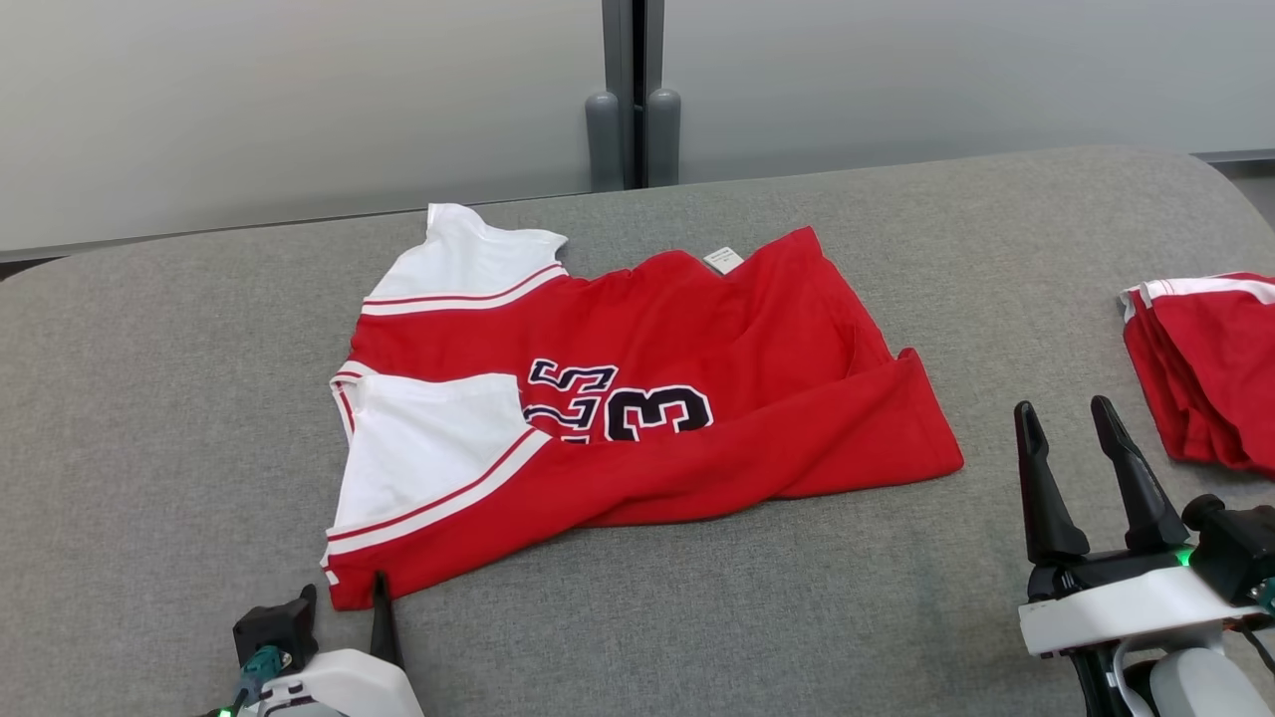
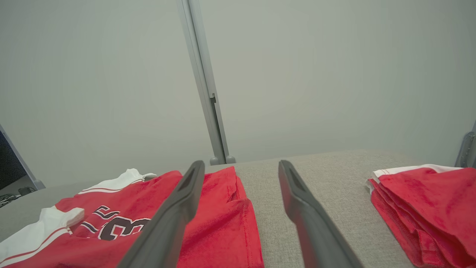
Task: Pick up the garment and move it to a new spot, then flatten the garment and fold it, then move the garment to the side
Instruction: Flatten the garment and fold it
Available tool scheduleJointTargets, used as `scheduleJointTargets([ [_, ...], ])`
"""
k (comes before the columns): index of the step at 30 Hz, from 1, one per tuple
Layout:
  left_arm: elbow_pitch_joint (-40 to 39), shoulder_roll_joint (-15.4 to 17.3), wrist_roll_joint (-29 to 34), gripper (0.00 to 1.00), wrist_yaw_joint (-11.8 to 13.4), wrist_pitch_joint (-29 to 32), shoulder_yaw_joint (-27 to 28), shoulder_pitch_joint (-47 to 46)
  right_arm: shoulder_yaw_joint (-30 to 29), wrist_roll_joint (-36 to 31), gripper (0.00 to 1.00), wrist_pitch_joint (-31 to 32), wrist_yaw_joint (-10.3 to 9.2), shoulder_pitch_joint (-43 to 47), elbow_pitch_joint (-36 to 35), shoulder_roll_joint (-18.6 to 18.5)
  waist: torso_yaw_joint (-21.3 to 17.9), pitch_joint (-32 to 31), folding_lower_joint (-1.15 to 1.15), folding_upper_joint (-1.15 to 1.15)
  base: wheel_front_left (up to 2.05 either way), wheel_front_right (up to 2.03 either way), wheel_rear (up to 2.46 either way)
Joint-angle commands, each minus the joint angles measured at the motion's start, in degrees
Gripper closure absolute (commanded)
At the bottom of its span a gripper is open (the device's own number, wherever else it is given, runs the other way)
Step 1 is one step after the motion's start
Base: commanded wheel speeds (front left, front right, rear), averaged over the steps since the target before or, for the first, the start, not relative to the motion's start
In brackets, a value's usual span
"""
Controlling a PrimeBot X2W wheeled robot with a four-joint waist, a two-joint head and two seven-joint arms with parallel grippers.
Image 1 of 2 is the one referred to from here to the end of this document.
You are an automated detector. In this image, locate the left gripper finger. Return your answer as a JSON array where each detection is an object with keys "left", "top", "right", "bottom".
[{"left": 370, "top": 572, "right": 405, "bottom": 668}]

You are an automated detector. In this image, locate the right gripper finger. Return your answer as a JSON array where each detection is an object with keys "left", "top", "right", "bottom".
[
  {"left": 1014, "top": 400, "right": 1092, "bottom": 565},
  {"left": 1090, "top": 395, "right": 1191, "bottom": 554}
]

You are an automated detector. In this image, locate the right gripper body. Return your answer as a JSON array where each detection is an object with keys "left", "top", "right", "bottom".
[{"left": 1018, "top": 546, "right": 1256, "bottom": 658}]

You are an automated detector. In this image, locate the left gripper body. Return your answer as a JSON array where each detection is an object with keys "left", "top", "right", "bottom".
[{"left": 237, "top": 647, "right": 425, "bottom": 717}]

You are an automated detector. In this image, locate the red white basketball jersey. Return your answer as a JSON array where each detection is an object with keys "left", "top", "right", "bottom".
[{"left": 319, "top": 202, "right": 965, "bottom": 611}]

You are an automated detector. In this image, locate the folded red white garment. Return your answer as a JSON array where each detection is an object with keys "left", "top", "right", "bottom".
[{"left": 1120, "top": 271, "right": 1275, "bottom": 475}]

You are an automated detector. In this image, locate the grey rounded partition foot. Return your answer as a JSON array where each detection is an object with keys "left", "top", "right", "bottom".
[
  {"left": 646, "top": 88, "right": 682, "bottom": 188},
  {"left": 585, "top": 91, "right": 624, "bottom": 193}
]

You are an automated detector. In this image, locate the teal left camera cable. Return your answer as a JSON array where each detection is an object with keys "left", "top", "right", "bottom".
[{"left": 217, "top": 644, "right": 288, "bottom": 717}]

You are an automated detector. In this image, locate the teal camera cable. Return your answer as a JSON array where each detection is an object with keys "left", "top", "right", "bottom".
[
  {"left": 1240, "top": 581, "right": 1275, "bottom": 678},
  {"left": 217, "top": 644, "right": 288, "bottom": 717}
]

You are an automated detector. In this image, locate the teal right camera cable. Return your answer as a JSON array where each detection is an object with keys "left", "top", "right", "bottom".
[{"left": 1240, "top": 581, "right": 1275, "bottom": 678}]

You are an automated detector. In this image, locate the grey partition junction post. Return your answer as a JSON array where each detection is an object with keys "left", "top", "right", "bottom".
[{"left": 601, "top": 0, "right": 666, "bottom": 190}]

